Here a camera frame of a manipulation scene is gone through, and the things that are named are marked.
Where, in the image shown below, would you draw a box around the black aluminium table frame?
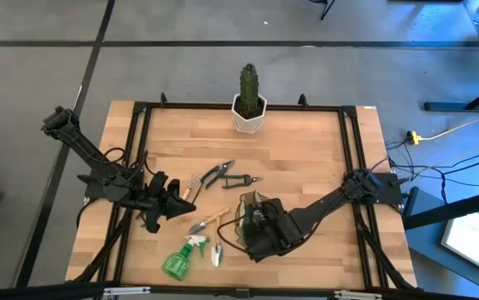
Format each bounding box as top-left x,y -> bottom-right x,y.
66,92 -> 422,300

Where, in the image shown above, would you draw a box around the narrow trowel wooden handle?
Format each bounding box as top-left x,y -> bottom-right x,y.
210,216 -> 224,269

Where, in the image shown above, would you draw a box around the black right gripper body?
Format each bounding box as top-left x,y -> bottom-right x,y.
245,198 -> 305,264

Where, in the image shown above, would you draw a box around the green plastic spray bottle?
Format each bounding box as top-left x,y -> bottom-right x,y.
161,233 -> 212,282

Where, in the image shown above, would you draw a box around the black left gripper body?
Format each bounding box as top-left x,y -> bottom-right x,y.
136,169 -> 182,234

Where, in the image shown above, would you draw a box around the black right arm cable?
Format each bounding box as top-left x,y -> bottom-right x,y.
217,219 -> 265,257

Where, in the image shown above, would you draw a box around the wide trowel wooden handle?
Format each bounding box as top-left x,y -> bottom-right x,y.
187,207 -> 232,236

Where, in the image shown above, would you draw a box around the dark metal stand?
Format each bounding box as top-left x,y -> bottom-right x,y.
402,186 -> 479,293

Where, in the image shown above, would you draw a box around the green column cactus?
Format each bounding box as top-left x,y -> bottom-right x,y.
238,62 -> 261,120

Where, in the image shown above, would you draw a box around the white hexagonal plant pot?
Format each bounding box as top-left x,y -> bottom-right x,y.
231,93 -> 268,135

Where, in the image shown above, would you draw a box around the black chair base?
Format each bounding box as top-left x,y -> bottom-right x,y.
307,0 -> 337,22

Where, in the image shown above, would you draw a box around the silver frame corner bracket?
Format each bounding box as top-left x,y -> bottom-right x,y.
332,290 -> 384,300
102,286 -> 152,298

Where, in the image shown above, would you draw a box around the cream green canvas gardening bag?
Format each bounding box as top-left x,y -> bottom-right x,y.
235,190 -> 270,251

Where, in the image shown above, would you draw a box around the green-handled garden snips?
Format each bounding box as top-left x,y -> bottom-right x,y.
221,173 -> 264,190

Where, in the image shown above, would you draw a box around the black floor cables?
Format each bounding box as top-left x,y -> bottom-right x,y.
384,140 -> 479,206

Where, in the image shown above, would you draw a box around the dark green pruning shears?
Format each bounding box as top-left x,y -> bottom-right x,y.
190,159 -> 237,205

